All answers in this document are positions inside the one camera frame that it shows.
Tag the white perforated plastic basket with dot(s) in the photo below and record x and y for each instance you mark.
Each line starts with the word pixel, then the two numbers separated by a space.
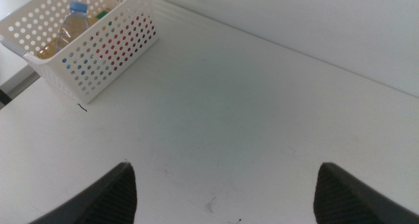
pixel 88 83

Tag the short black thread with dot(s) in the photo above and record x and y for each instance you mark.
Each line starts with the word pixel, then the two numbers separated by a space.
pixel 82 107

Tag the red cola can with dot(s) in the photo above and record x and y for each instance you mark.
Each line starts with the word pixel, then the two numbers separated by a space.
pixel 121 31

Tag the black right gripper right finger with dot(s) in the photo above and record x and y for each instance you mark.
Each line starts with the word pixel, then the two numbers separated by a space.
pixel 343 201

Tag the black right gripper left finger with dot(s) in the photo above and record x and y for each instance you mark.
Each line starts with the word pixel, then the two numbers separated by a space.
pixel 108 201

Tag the clear water bottle blue cap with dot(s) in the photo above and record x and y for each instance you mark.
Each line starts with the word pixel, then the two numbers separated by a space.
pixel 73 24

